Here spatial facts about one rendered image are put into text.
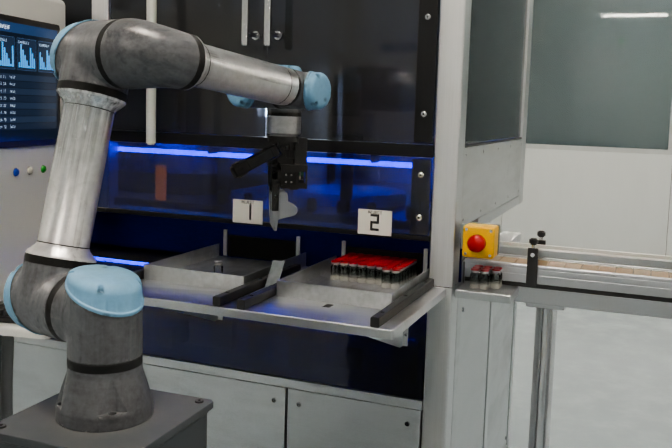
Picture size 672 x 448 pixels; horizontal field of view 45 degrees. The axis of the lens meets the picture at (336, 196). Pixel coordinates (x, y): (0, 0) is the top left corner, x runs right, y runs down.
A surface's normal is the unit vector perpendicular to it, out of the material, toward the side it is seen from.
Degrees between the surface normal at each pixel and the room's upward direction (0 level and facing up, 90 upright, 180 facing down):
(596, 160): 90
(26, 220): 90
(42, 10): 90
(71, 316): 89
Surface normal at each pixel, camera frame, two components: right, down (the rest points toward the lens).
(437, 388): -0.37, 0.09
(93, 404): 0.09, -0.19
